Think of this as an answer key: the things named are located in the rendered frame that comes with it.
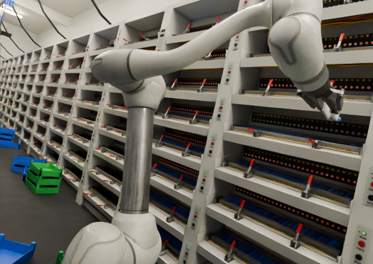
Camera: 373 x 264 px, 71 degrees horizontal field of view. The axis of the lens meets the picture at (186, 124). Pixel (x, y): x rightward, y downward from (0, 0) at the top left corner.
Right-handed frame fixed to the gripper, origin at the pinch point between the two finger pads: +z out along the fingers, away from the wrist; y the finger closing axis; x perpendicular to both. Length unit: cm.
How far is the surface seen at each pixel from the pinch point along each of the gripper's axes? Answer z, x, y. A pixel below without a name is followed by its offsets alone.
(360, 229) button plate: 20.5, 30.7, -12.3
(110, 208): 40, 82, 146
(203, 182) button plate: 23, 36, 56
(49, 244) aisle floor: -2, 106, 128
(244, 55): 9, -31, 52
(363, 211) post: 19.3, 25.1, -12.1
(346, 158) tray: 16.0, 9.9, -3.9
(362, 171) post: 16.4, 12.9, -9.5
